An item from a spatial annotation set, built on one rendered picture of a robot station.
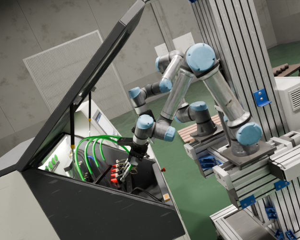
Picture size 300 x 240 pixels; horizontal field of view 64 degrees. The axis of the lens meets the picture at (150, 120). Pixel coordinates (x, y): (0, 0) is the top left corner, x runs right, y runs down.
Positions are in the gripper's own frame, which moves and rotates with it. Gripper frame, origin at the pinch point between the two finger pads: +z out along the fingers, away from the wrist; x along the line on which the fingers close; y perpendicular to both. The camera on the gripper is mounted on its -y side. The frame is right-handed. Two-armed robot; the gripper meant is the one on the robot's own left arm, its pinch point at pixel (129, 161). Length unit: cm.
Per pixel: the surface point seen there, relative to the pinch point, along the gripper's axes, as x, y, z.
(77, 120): 28, -52, 19
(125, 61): 763, -288, 408
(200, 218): 59, 77, 117
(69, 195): -33.9, -17.0, -0.6
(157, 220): -21.9, 26.9, 6.1
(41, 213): -43, -26, 8
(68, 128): 22, -56, 25
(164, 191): -0.1, 25.1, 12.7
